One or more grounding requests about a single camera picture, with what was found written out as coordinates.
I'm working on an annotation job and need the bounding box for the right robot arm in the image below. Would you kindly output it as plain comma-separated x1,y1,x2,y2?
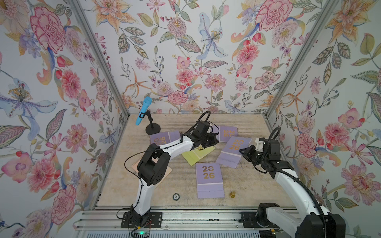
239,138,346,238

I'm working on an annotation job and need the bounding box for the blue microphone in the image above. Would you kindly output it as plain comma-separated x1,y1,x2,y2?
136,96,152,126

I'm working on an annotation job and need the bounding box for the aluminium rail frame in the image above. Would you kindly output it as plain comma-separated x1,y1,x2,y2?
74,207,289,238

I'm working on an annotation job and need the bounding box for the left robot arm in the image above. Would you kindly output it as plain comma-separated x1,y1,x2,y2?
130,121,219,220

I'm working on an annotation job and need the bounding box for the yellow-green calendar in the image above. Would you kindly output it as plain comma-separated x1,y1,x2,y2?
181,146,215,166

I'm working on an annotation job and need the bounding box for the left corner aluminium profile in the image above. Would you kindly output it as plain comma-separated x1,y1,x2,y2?
68,0,130,119

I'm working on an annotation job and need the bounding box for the corner aluminium profile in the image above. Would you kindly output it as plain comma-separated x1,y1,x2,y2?
68,0,130,119
264,1,339,120

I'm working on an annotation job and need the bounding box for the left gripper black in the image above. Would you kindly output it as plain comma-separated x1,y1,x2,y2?
198,131,219,148

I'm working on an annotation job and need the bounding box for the black microphone stand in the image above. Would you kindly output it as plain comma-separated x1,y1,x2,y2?
145,110,161,135

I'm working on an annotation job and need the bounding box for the right corner aluminium profile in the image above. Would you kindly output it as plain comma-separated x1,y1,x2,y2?
264,1,339,120

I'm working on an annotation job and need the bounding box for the purple calendar front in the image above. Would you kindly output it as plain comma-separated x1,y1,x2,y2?
195,163,225,199

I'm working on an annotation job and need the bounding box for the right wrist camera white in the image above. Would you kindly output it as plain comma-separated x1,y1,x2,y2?
256,138,264,152

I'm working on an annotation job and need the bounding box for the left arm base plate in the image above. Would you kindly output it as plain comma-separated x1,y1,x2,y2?
121,212,163,229

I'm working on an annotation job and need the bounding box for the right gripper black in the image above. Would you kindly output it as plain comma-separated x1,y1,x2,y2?
239,145,268,167

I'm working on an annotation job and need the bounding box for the pink calendar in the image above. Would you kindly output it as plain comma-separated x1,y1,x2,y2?
132,158,172,186

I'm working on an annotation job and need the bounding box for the purple calendar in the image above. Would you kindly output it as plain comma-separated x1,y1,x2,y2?
150,131,180,146
216,136,252,169
195,163,225,199
212,125,238,143

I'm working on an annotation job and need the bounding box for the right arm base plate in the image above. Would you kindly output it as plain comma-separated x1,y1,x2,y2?
238,212,279,229

